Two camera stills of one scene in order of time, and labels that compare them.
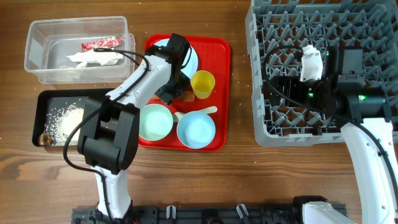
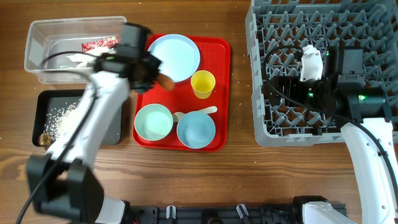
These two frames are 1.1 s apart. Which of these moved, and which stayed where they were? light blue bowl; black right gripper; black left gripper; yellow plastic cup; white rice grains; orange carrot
Moved: black left gripper; orange carrot
Stayed: yellow plastic cup; black right gripper; light blue bowl; white rice grains
